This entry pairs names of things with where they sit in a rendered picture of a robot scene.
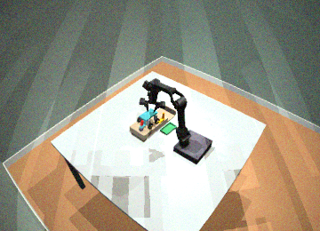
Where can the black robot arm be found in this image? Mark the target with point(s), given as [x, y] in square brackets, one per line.
[154, 87]

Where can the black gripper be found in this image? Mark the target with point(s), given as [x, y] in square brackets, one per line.
[153, 101]

